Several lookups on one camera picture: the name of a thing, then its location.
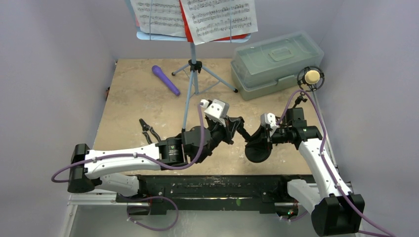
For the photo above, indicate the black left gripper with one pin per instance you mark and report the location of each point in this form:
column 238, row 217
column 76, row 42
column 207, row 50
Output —
column 231, row 124

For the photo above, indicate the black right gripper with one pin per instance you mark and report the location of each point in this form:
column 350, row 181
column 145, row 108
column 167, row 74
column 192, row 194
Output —
column 266, row 138

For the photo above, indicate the black round-base microphone stand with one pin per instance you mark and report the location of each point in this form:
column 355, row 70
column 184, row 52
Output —
column 248, row 147

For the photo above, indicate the black tripod microphone stand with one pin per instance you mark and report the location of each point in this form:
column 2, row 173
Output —
column 300, row 98

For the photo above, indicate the purple toy microphone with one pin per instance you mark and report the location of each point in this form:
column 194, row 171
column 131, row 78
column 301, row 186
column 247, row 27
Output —
column 157, row 71

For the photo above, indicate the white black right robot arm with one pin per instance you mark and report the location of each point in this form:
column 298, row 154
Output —
column 331, row 205

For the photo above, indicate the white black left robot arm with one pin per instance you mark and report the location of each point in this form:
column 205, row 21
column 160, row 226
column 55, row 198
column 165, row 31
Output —
column 93, row 169

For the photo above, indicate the translucent green storage box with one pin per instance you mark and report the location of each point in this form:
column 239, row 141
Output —
column 272, row 65

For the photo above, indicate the light blue music stand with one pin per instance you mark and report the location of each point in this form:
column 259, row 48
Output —
column 194, row 65

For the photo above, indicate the black pliers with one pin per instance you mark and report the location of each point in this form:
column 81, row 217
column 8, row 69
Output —
column 146, row 129

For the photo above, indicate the red folder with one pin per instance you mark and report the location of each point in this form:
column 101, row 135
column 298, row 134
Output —
column 189, row 38

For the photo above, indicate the right sheet music page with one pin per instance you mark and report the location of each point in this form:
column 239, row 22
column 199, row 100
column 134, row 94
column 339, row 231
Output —
column 215, row 19

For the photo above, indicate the sheet music page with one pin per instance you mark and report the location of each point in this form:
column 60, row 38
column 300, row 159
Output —
column 215, row 19
column 159, row 17

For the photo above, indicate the left sheet music page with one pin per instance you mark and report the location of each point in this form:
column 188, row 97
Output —
column 159, row 17

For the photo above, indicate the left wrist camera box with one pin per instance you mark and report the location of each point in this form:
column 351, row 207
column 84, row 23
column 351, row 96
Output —
column 216, row 110

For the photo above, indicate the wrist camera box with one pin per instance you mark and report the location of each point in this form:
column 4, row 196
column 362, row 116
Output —
column 268, row 120
column 216, row 110

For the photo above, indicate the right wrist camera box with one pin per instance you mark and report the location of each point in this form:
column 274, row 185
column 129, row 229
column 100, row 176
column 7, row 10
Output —
column 268, row 120

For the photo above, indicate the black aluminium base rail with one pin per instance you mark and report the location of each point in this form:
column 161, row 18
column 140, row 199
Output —
column 265, row 194

